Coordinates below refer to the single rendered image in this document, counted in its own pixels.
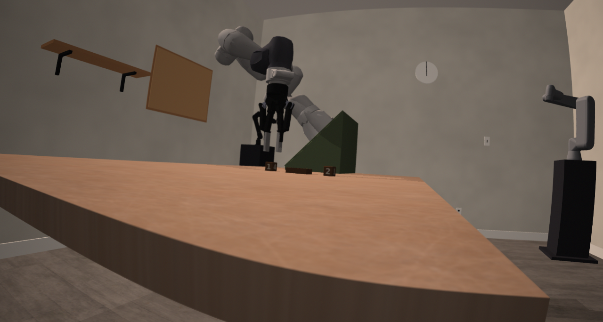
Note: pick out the brown shallow tray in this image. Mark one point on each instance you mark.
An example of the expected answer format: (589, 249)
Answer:
(298, 170)

